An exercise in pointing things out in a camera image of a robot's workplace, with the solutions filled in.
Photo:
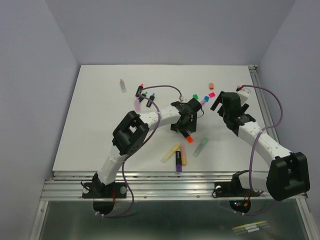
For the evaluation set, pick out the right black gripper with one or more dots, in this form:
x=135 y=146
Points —
x=218 y=100

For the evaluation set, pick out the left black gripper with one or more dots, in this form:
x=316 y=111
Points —
x=190 y=126

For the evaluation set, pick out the pink pen cap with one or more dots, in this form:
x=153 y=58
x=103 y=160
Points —
x=212 y=94

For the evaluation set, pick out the black highlighter orange cap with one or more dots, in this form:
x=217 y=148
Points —
x=188 y=138

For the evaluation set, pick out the pastel green highlighter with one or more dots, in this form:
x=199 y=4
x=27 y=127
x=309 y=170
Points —
x=200 y=146

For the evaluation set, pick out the green pen cap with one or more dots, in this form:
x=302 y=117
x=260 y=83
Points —
x=195 y=96

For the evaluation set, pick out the black highlighter blue cap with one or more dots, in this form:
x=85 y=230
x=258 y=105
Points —
x=150 y=101

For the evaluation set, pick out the pastel purple highlighter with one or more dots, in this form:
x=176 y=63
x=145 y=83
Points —
x=137 y=105

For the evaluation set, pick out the black highlighter green cap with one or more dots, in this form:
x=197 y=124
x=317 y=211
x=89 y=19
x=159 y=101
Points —
x=141 y=98

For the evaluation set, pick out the black highlighter pink tip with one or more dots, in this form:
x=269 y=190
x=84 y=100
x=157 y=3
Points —
x=140 y=87

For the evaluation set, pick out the clear marker orange tip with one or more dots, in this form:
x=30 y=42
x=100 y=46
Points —
x=122 y=86

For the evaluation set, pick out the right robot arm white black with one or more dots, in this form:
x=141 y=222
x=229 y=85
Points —
x=288 y=173

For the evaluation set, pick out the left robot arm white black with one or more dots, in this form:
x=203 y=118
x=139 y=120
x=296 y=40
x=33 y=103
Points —
x=130 y=134

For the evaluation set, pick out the pastel orange yellow highlighter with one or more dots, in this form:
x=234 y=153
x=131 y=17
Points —
x=183 y=154

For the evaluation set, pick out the black highlighter purple cap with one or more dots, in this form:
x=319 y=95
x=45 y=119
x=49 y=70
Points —
x=178 y=161

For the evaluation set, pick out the pens on lower shelf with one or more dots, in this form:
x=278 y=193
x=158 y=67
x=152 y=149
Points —
x=250 y=227

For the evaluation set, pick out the aluminium rail right side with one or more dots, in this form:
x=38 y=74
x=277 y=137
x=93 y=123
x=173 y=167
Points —
x=261 y=98

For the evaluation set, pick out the aluminium rail frame front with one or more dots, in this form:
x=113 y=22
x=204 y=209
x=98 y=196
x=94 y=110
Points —
x=146 y=186

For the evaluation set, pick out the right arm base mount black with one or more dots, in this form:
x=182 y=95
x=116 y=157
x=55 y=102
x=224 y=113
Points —
x=232 y=189

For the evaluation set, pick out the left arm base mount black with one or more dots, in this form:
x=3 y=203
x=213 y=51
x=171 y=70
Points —
x=104 y=198

